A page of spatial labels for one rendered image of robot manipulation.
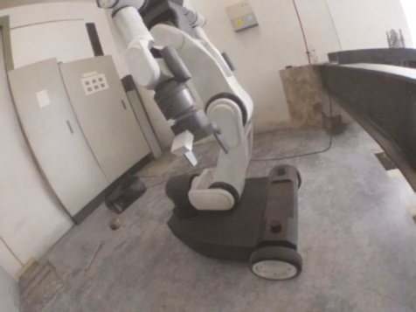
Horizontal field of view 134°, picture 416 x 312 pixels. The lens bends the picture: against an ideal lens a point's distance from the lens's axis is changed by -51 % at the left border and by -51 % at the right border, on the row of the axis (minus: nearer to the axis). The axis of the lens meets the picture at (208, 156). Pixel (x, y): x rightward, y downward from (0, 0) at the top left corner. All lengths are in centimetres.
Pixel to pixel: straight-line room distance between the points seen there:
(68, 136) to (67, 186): 50
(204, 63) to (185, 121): 23
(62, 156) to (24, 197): 63
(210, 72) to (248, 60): 147
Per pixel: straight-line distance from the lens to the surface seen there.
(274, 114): 207
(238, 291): 79
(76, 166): 199
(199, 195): 75
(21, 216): 215
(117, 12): 52
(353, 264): 83
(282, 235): 63
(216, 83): 57
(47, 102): 206
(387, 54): 115
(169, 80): 42
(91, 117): 216
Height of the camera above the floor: 72
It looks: 22 degrees down
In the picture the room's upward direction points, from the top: 21 degrees counter-clockwise
